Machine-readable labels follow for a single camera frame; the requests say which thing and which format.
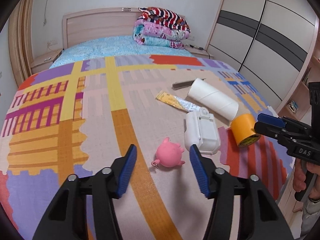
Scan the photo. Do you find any wooden headboard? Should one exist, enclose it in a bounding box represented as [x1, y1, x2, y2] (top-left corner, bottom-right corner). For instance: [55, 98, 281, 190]
[62, 7, 142, 49]

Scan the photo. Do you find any colourful patterned bedspread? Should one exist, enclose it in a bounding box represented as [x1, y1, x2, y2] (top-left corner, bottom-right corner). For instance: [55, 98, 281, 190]
[0, 54, 295, 240]

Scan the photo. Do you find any pink floral folded quilt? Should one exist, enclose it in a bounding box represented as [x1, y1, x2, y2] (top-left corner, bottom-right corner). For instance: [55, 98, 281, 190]
[132, 19, 190, 49]

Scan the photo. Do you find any grey comb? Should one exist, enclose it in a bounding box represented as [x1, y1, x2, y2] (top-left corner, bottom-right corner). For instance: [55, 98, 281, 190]
[171, 80, 195, 90]

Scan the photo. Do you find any pink wooden bookshelf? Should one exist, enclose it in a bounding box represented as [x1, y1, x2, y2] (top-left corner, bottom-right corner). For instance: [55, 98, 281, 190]
[278, 56, 319, 125]

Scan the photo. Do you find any light blue floral sheet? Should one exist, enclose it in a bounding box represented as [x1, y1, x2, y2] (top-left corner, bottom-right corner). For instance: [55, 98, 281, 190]
[50, 36, 192, 69]

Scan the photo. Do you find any yellow white ointment tube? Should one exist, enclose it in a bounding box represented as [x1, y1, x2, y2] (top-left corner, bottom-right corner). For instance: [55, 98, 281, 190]
[156, 91, 201, 112]

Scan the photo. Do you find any right wooden nightstand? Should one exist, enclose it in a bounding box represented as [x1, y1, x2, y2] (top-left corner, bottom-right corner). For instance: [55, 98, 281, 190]
[184, 44, 214, 60]

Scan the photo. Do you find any wooden door frame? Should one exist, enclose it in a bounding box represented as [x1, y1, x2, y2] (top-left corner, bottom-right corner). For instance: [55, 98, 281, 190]
[8, 0, 34, 86]

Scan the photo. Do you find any white paper tube roll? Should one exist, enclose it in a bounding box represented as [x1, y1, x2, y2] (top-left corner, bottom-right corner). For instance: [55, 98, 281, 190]
[188, 78, 239, 121]

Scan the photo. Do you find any orange tape roll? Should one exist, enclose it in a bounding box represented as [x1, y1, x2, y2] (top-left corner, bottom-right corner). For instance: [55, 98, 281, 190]
[230, 113, 261, 148]

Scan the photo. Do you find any wooden nightstand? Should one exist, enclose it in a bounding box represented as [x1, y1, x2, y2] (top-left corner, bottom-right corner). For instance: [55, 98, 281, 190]
[30, 48, 62, 74]
[184, 44, 214, 60]

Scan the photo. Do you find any white sliding wardrobe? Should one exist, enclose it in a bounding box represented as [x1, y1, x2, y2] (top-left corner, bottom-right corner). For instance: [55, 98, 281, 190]
[207, 0, 317, 108]

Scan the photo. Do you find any left wooden nightstand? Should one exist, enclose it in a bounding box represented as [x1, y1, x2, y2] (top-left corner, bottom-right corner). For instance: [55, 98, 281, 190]
[30, 48, 62, 74]

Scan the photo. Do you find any white plastic box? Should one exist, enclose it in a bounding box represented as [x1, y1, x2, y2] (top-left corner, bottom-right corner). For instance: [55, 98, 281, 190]
[184, 107, 221, 155]

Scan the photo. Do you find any person's right hand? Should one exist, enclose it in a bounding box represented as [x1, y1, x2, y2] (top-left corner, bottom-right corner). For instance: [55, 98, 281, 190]
[292, 158, 320, 203]

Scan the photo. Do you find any pink pig toy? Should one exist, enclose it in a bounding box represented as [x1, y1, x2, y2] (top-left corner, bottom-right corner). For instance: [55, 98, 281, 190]
[151, 137, 185, 168]

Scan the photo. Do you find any striped red folded blanket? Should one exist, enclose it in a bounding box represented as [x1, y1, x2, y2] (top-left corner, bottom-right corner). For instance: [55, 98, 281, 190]
[138, 7, 190, 32]

